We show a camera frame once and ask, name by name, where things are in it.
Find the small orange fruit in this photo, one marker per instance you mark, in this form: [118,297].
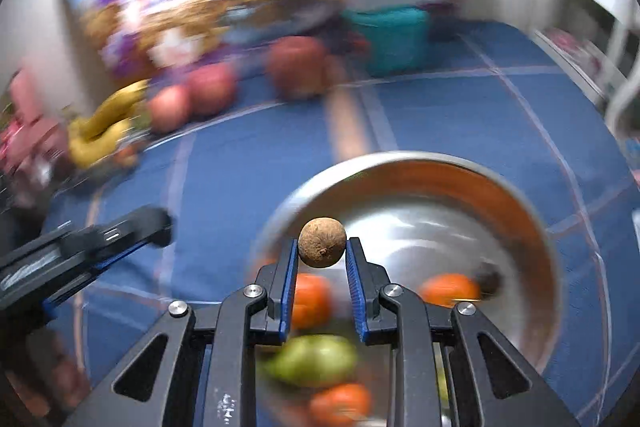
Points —
[126,155]

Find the orange mandarin with stem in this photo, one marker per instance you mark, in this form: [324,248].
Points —
[312,302]

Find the yellow banana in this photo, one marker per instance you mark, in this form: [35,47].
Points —
[95,147]
[117,107]

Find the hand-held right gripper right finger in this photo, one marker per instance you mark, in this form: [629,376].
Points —
[356,292]

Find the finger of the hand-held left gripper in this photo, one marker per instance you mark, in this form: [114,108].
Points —
[140,227]

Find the red apple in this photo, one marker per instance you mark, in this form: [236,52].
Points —
[212,89]
[170,109]
[297,67]

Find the small brown round fruit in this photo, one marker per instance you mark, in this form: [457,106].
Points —
[322,242]

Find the stainless steel bowl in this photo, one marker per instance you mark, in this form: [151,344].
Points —
[400,227]

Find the teal box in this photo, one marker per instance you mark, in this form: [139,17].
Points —
[395,37]

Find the blue plaid tablecloth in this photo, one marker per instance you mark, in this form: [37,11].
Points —
[225,187]

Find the white furniture frame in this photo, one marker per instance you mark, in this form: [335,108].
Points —
[622,52]

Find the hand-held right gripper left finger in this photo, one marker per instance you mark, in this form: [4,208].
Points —
[289,292]

